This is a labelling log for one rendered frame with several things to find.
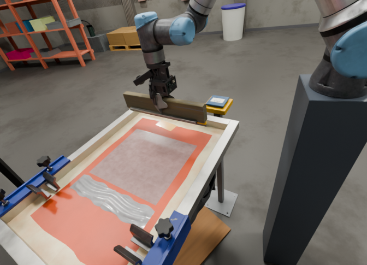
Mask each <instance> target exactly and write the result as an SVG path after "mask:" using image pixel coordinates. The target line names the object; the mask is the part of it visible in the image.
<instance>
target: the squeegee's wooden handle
mask: <svg viewBox="0 0 367 265"><path fill-rule="evenodd" d="M123 96H124V99H125V101H126V104H127V107H128V108H130V107H135V108H140V109H145V110H150V111H156V112H159V111H158V110H157V109H156V107H155V105H154V104H153V103H152V101H151V99H150V95H147V94H143V93H136V92H129V91H126V92H124V93H123ZM162 100H163V101H164V102H166V103H167V106H168V107H167V108H162V113H165V114H169V115H175V116H180V117H185V118H188V119H194V120H197V122H200V123H205V122H206V120H207V119H208V118H207V110H206V104H205V103H199V102H193V101H186V100H181V99H175V98H168V97H162ZM159 113H160V112H159Z"/></svg>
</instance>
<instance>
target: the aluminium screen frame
mask: <svg viewBox="0 0 367 265"><path fill-rule="evenodd" d="M139 113H140V112H137V111H131V110H128V111H127V112H125V113H124V114H123V115H122V116H120V117H119V118H118V119H117V120H115V121H114V122H113V123H111V124H110V125H109V126H108V127H106V128H105V129H104V130H102V131H101V132H100V133H98V134H97V135H96V136H95V137H93V138H92V139H91V140H89V141H88V142H87V143H86V144H84V145H83V146H82V147H81V148H79V149H78V150H77V151H76V152H74V153H73V154H71V155H70V156H69V157H67V158H68V159H70V160H71V161H70V162H69V163H68V164H67V165H65V166H64V167H63V168H62V169H60V170H59V171H58V172H57V173H56V174H54V175H53V176H54V177H56V181H55V182H58V181H59V180H60V179H61V178H63V177H64V176H65V175H66V174H67V173H69V172H70V171H71V170H72V169H73V168H74V167H76V166H77V165H78V164H79V163H80V162H82V161H83V160H84V159H85V158H86V157H87V156H89V155H90V154H91V153H93V152H94V151H95V150H96V149H97V148H99V147H100V146H101V145H102V144H103V143H105V142H106V141H107V140H108V139H109V138H110V137H112V136H113V135H114V134H115V133H116V132H117V131H119V130H120V129H121V128H122V127H123V126H125V125H126V124H127V123H129V122H130V120H132V119H133V118H134V117H136V116H137V115H138V114H139ZM207 118H208V119H207V121H206V123H207V126H210V127H214V128H219V129H224V132H223V134H222V135H221V137H220V139H219V140H218V142H217V144H216V145H215V147H214V149H213V150H212V152H211V154H210V155H209V157H208V159H207V160H206V162H205V163H204V165H203V167H202V169H201V170H200V172H199V173H198V175H197V177H196V178H195V180H194V182H193V184H192V185H191V187H190V189H189V190H188V192H187V193H186V195H185V196H184V198H183V200H182V202H181V203H180V205H179V207H178V208H177V210H176V211H177V212H179V213H181V214H183V215H188V216H189V218H190V219H191V217H192V215H193V213H194V211H195V209H196V208H197V206H198V204H199V202H200V200H201V198H202V196H203V194H204V192H205V191H206V189H207V187H208V185H209V183H210V181H211V179H212V177H213V176H214V174H215V172H216V170H217V168H218V166H219V165H220V163H221V161H222V159H223V157H224V155H225V153H226V151H227V150H228V148H229V146H230V144H231V142H232V140H233V138H234V136H235V134H236V132H237V131H238V129H239V121H235V120H230V119H224V118H221V117H215V116H210V115H207ZM45 183H47V181H46V182H44V183H43V184H42V185H40V186H39V187H38V189H39V188H40V187H41V188H42V189H43V190H45V191H47V190H48V189H49V187H47V186H46V185H45ZM39 197H40V195H39V194H35V193H34V192H32V193H30V194H29V195H28V196H27V197H26V198H24V199H23V200H22V201H21V202H19V203H18V204H17V205H16V206H14V207H13V208H12V209H10V210H9V211H8V212H7V213H5V214H4V215H3V216H2V217H0V244H1V246H2V247H3V248H4V249H5V251H6V252H7V253H8V254H9V255H10V256H11V257H12V259H13V260H14V261H15V262H16V263H17V264H18V265H48V264H47V263H46V262H45V261H44V260H43V259H42V258H41V257H40V256H39V255H38V254H37V253H36V252H35V251H34V250H33V249H32V248H31V247H30V246H29V245H28V244H27V243H26V242H25V241H24V240H23V239H22V238H21V237H20V236H19V235H18V234H17V233H16V232H15V231H14V230H13V229H12V228H11V227H10V226H9V225H8V222H10V221H11V220H12V219H13V218H14V217H16V216H17V215H18V214H19V213H21V212H22V211H23V210H24V209H26V208H27V207H28V206H29V205H30V204H31V203H33V202H34V201H35V200H36V199H37V198H39Z"/></svg>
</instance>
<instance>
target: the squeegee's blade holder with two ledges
mask: <svg viewBox="0 0 367 265"><path fill-rule="evenodd" d="M130 110H134V111H139V112H142V113H147V114H152V115H157V116H161V117H167V118H170V119H174V120H180V121H184V122H189V123H194V124H196V123H197V120H194V119H188V118H185V117H180V116H175V115H169V114H165V113H159V112H156V111H150V110H145V109H140V108H135V107H130Z"/></svg>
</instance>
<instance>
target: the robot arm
mask: <svg viewBox="0 0 367 265"><path fill-rule="evenodd" d="M215 2H216V0H190V2H189V4H188V7H187V9H186V11H185V13H183V14H181V15H178V16H176V17H173V18H170V19H158V17H157V14H156V13H155V12H154V11H153V12H152V11H151V12H146V13H141V14H138V15H136V16H135V17H134V21H135V26H136V31H137V34H138V38H139V41H140V46H141V49H142V53H143V57H144V61H145V63H146V66H147V68H148V69H150V70H148V71H147V72H146V73H144V74H143V75H138V76H137V77H136V79H135V80H133V82H134V84H135V85H136V86H138V85H139V84H140V85H142V84H143V83H144V82H145V80H147V79H149V78H150V80H149V94H150V99H151V101H152V103H153V104H154V105H155V107H156V109H157V110H158V111H159V112H160V113H162V108H167V107H168V106H167V103H166V102H164V101H163V100H162V97H168V98H174V96H172V95H170V93H171V92H173V91H174V90H175V89H176V88H177V84H176V78H175V75H170V74H169V69H168V67H169V66H170V61H165V55H164V50H163V45H178V46H183V45H189V44H191V43H192V42H193V39H194V36H195V34H196V33H199V32H201V31H202V30H203V29H204V28H205V27H206V25H207V23H208V16H209V14H210V12H211V10H212V8H213V6H214V4H215ZM315 2H316V4H317V6H318V9H319V11H320V13H321V15H322V17H323V19H322V22H321V24H320V26H319V29H318V30H319V32H320V34H321V36H322V38H323V40H324V42H325V44H326V48H325V52H324V55H323V58H322V60H321V62H320V64H319V65H318V66H317V68H316V69H315V71H314V72H313V74H312V75H311V77H310V81H309V87H310V88H311V89H312V90H314V91H315V92H317V93H320V94H322V95H325V96H329V97H335V98H359V97H363V96H366V95H367V0H315ZM157 93H159V94H157Z"/></svg>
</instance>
